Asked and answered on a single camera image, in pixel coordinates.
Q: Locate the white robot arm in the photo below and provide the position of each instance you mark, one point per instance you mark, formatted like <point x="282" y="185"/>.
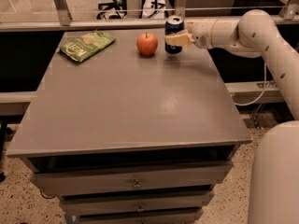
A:
<point x="274" y="184"/>

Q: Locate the grey metal railing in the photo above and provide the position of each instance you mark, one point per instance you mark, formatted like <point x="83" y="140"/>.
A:
<point x="66" y="15"/>

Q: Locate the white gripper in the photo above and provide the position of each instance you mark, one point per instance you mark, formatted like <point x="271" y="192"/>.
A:
<point x="203" y="32"/>

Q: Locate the top grey drawer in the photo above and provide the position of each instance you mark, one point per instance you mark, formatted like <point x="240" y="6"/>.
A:
<point x="129" y="179"/>

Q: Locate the middle grey drawer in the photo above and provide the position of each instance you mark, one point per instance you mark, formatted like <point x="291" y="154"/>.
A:
<point x="137" y="203"/>

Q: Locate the grey drawer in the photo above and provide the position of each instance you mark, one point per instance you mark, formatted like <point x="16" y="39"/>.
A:
<point x="129" y="179"/>
<point x="137" y="203"/>
<point x="170" y="216"/>

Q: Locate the red-orange apple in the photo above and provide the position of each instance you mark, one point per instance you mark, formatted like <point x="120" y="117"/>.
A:
<point x="147" y="44"/>

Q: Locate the bottom grey drawer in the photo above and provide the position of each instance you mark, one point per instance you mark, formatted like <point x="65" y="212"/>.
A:
<point x="170" y="216"/>

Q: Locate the blue pepsi can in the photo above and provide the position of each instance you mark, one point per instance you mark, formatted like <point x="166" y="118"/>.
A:
<point x="173" y="24"/>

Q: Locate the black office chair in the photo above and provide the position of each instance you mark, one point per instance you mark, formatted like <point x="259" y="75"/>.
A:
<point x="111" y="10"/>

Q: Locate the green chip bag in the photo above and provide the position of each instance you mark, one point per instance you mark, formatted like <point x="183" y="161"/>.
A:
<point x="82" y="48"/>

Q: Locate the grey drawer cabinet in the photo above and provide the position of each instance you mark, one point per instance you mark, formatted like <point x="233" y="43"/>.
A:
<point x="122" y="110"/>

